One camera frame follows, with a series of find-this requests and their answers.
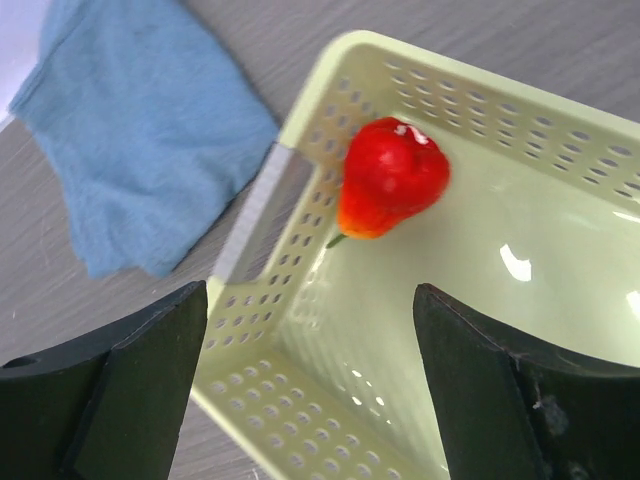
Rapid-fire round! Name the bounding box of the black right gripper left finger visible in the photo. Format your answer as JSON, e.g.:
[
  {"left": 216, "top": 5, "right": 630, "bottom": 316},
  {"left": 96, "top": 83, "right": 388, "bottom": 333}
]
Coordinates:
[{"left": 1, "top": 281, "right": 207, "bottom": 479}]

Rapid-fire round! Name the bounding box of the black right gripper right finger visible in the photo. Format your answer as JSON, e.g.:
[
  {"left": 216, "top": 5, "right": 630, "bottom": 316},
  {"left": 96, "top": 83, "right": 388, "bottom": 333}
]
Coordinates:
[{"left": 413, "top": 284, "right": 639, "bottom": 479}]

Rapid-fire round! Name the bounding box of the pale green plastic basket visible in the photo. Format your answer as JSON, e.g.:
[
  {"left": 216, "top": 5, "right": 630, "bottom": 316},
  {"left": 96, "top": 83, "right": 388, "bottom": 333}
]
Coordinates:
[{"left": 191, "top": 30, "right": 639, "bottom": 479}]

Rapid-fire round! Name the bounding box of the red tomato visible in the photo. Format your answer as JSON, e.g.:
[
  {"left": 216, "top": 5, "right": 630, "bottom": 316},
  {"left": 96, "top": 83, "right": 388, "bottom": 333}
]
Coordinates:
[{"left": 326, "top": 117, "right": 451, "bottom": 248}]

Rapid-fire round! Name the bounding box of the blue folded cloth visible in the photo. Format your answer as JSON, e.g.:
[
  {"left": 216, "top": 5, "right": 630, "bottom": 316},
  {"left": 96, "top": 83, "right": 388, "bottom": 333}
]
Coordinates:
[{"left": 10, "top": 1, "right": 278, "bottom": 277}]

